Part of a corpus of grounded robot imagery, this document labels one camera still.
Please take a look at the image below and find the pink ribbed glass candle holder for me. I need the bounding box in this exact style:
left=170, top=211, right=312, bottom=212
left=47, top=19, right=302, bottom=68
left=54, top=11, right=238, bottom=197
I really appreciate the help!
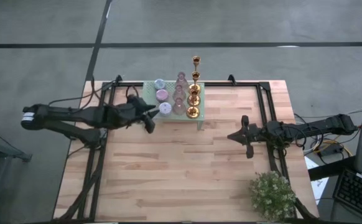
left=175, top=71, right=188, bottom=90
left=172, top=84, right=187, bottom=101
left=172, top=98, right=187, bottom=116

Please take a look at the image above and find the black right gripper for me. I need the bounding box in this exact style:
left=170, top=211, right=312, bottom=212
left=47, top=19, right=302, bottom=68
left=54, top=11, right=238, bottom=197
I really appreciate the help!
left=227, top=114, right=271, bottom=159

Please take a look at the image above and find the glass side table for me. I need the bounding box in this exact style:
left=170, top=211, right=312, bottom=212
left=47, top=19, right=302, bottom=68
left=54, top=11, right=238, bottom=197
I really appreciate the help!
left=0, top=124, right=33, bottom=224

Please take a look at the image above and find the black aluminium table frame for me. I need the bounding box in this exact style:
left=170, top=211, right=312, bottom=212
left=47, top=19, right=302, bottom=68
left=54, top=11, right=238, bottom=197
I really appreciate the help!
left=56, top=74, right=320, bottom=223

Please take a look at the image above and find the black power adapter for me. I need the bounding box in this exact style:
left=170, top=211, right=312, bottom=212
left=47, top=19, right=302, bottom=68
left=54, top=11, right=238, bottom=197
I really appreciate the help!
left=319, top=144, right=345, bottom=158

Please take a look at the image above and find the black side desk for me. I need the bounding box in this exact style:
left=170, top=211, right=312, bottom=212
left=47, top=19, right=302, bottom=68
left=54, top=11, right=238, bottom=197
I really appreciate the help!
left=307, top=155, right=362, bottom=224

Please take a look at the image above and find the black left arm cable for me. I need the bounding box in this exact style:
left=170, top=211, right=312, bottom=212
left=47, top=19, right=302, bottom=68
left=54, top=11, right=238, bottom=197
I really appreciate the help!
left=47, top=79, right=121, bottom=108

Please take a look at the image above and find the green mesh riser shelf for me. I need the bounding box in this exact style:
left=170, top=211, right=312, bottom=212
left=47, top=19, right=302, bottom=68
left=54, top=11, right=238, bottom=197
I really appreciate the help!
left=140, top=80, right=206, bottom=131

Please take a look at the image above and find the black keyboard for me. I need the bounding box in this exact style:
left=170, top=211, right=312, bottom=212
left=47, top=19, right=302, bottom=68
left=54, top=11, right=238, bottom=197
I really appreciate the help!
left=332, top=167, right=362, bottom=222

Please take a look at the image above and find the white paper sheet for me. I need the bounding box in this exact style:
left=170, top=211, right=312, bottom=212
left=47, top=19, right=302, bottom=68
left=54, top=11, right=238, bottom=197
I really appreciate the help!
left=304, top=155, right=330, bottom=206

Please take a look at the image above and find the green potted plant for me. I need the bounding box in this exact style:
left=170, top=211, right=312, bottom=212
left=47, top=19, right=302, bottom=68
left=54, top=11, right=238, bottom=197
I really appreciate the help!
left=249, top=170, right=297, bottom=222

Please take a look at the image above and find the lavender white candle tin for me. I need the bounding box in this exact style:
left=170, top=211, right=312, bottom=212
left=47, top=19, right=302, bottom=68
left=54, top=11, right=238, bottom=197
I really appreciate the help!
left=158, top=102, right=173, bottom=117

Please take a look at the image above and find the grey cable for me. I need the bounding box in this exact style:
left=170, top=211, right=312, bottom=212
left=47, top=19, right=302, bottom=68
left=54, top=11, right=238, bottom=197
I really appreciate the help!
left=336, top=108, right=362, bottom=118

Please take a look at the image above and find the yellow cable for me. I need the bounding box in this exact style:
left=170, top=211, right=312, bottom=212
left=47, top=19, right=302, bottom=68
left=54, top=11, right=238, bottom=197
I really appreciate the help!
left=312, top=124, right=362, bottom=158

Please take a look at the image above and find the pink patterned candle tin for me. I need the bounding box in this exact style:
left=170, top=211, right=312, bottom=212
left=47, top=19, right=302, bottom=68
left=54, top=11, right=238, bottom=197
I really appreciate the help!
left=155, top=88, right=170, bottom=103

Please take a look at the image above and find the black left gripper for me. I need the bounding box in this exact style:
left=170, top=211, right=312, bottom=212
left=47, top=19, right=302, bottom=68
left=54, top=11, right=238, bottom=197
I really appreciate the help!
left=115, top=94, right=160, bottom=134

